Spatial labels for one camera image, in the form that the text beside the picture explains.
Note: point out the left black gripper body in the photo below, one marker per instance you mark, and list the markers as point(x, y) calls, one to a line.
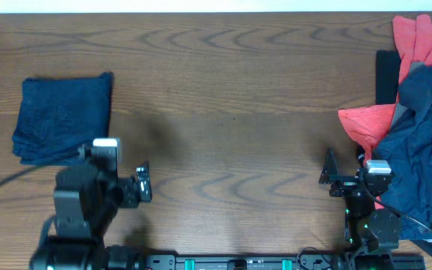
point(130, 194)

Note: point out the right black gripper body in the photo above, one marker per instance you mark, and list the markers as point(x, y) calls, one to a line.
point(343, 186)

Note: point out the navy blue shorts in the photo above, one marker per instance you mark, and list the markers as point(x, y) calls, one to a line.
point(57, 116)

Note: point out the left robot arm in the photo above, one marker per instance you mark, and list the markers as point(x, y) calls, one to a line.
point(87, 198)

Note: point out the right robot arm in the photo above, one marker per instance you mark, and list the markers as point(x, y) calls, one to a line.
point(372, 233)

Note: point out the dark blue garment pile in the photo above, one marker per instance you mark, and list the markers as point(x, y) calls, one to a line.
point(408, 150)

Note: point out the grey garment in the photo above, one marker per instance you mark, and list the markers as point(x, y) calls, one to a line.
point(408, 102)

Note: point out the black cloth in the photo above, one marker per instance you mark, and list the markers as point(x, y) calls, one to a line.
point(387, 66)

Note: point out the red cloth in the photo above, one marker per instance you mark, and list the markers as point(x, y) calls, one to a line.
point(367, 126)

